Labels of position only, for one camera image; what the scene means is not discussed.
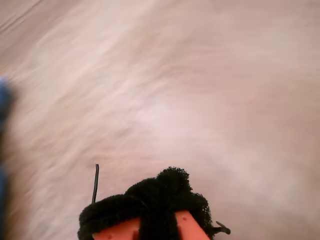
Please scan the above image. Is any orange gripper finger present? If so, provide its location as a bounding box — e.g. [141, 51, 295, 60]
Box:
[155, 165, 214, 240]
[76, 177, 161, 240]

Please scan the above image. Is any blue printed T-shirt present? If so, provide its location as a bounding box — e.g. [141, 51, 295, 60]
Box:
[0, 76, 16, 208]

